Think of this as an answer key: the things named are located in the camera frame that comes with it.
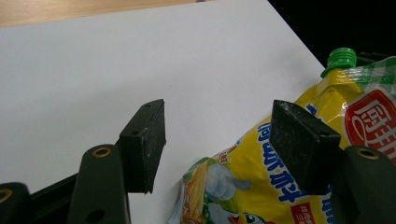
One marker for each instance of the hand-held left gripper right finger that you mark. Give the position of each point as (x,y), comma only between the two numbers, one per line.
(299,146)

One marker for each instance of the yellow spouted sauce pouch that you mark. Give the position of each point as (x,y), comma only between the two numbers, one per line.
(249,155)

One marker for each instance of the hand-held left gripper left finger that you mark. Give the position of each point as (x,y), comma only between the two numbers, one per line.
(141,149)

